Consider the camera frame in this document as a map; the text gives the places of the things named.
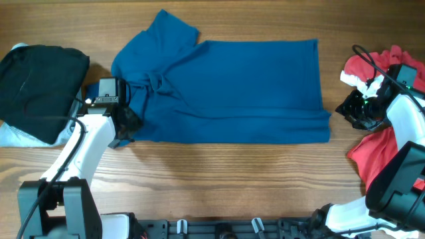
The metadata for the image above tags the blue polo shirt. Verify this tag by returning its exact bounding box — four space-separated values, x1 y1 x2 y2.
111 11 330 144

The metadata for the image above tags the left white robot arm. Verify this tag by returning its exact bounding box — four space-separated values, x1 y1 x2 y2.
17 104 145 238

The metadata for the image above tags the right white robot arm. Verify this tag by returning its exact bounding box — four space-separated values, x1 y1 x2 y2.
307 94 424 238

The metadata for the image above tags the red and white jersey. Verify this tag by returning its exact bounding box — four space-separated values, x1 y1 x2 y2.
340 44 424 195

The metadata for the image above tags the black folded garment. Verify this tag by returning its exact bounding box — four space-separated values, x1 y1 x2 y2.
1 43 90 144

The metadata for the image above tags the light grey folded garment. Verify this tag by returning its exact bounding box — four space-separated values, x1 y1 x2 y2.
0 42 86 148

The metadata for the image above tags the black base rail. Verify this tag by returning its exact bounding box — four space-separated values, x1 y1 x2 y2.
132 217 371 239

